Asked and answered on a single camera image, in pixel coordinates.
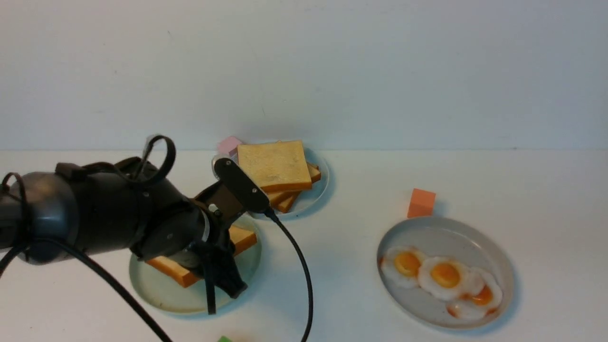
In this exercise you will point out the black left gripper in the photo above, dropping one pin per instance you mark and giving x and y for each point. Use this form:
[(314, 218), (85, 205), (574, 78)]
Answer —
[(195, 234)]

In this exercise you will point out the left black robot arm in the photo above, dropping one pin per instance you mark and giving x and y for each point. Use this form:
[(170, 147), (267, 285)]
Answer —
[(82, 210)]

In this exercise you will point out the light green round plate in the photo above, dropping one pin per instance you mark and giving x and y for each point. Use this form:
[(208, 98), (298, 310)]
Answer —
[(165, 294)]

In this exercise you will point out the light blue bread plate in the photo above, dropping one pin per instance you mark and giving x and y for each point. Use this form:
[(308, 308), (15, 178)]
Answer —
[(306, 199)]

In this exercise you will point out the pink foam cube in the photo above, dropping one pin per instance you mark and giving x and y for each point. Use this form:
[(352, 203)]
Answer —
[(229, 146)]

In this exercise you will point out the orange foam cube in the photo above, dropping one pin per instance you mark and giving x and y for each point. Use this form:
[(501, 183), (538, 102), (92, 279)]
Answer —
[(421, 203)]

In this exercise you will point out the grey egg plate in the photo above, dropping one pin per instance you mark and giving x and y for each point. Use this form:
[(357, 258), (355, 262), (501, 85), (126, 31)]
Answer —
[(445, 237)]

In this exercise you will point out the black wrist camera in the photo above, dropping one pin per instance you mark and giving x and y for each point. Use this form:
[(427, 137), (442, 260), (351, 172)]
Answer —
[(240, 185)]

